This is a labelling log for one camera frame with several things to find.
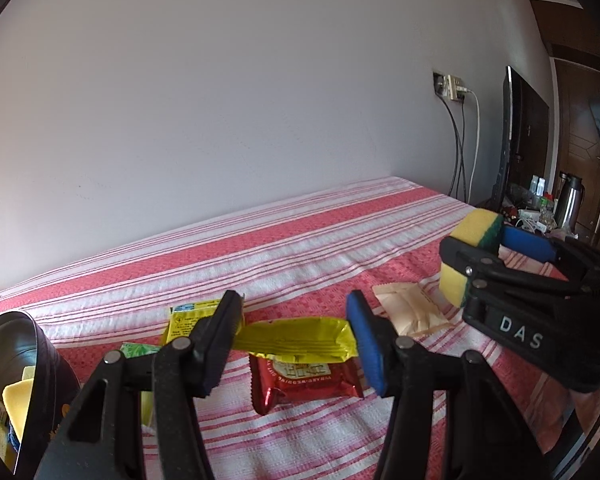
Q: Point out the wall power socket with plugs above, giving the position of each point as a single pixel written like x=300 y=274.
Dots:
x=449 y=87

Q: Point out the yellow tissue pack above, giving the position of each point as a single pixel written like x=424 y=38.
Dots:
x=183 y=318

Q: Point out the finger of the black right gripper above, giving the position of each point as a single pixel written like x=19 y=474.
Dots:
x=475 y=263

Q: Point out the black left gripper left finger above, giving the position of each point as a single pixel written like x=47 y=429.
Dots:
x=101 y=437

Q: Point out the beige snack wrapper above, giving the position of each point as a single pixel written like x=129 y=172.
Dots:
x=410 y=310

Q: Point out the round metal tin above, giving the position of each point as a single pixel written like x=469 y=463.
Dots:
x=36 y=387

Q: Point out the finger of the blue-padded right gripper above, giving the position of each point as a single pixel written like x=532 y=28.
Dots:
x=534 y=246

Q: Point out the black flat television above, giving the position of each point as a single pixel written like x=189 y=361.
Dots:
x=526 y=125

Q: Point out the person's right hand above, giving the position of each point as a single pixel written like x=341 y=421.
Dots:
x=587 y=406

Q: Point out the yellow sponge front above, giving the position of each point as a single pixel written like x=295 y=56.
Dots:
x=16 y=398

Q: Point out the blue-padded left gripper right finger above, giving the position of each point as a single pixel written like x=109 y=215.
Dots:
x=486 y=436

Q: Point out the yellow green scouring sponge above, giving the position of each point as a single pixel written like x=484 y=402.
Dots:
x=478 y=235

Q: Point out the steel thermos kettle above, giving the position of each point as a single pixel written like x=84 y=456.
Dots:
x=569 y=201

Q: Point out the red snack wrapper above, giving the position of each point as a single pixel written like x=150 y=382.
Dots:
x=274 y=383

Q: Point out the red white striped bedsheet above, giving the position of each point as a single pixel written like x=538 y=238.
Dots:
x=297 y=257

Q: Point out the brown wooden door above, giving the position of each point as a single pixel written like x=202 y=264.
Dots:
x=578 y=142

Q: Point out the blue knitted cloth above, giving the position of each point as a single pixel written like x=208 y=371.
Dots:
x=12 y=438

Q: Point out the yellow snack wrapper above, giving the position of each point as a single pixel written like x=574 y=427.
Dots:
x=299 y=340

